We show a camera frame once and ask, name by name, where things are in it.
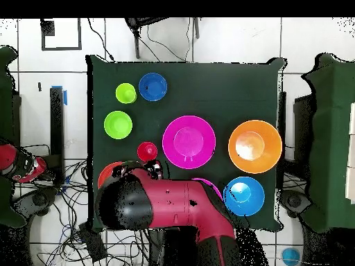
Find small green bowl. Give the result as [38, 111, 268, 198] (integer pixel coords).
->
[103, 110, 133, 140]

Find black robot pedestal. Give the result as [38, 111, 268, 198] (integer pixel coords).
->
[148, 228, 200, 266]

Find black square frame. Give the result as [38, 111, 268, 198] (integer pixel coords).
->
[40, 18, 83, 51]

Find black pedestal foot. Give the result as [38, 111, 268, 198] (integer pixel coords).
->
[10, 186, 59, 218]
[279, 189, 313, 218]

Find large orange bowl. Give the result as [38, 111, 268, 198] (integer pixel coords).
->
[227, 119, 284, 175]

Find cable bundle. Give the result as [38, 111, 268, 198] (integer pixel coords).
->
[12, 159, 150, 266]

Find red plastic cup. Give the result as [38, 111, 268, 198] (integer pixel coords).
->
[137, 141, 159, 163]

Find thin black cable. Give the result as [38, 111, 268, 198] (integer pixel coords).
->
[87, 18, 115, 62]

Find small dark blue bowl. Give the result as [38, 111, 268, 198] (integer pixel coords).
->
[138, 72, 168, 103]

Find blue round disc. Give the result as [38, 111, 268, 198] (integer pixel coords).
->
[282, 247, 302, 266]

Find black power box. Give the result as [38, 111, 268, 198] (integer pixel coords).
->
[78, 222, 108, 263]

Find dark green table cloth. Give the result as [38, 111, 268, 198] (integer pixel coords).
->
[0, 45, 27, 229]
[300, 52, 355, 233]
[86, 54, 286, 232]

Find light blue bowl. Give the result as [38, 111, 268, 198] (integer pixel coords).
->
[222, 176, 266, 218]

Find lime green plastic cup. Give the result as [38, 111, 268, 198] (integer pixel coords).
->
[115, 82, 137, 105]

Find large pink bowl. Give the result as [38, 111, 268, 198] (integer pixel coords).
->
[191, 177, 223, 202]
[162, 115, 217, 170]

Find red-orange wide bowl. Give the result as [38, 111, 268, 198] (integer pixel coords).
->
[97, 161, 124, 189]

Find black post with blue tape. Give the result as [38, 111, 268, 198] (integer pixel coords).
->
[49, 85, 68, 185]

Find white boxes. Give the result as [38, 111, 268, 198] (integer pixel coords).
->
[345, 102, 355, 204]

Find black metal stand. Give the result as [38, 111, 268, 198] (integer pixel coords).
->
[124, 17, 201, 60]

